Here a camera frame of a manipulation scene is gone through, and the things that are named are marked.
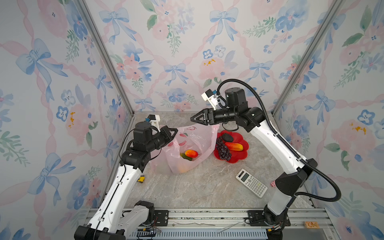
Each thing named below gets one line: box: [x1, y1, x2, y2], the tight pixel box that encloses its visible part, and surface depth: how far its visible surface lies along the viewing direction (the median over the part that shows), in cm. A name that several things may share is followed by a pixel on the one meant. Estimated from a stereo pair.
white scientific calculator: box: [235, 168, 268, 199], surface depth 87 cm
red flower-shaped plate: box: [214, 130, 249, 164], surface depth 99 cm
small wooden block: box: [303, 221, 320, 229], surface depth 73 cm
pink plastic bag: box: [149, 123, 220, 175], surface depth 83 cm
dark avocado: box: [222, 133, 234, 143], surface depth 102 cm
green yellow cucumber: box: [179, 153, 193, 161], surface depth 92 cm
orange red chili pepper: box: [225, 142, 244, 151], surface depth 99 cm
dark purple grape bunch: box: [216, 137, 232, 161], surface depth 96 cm
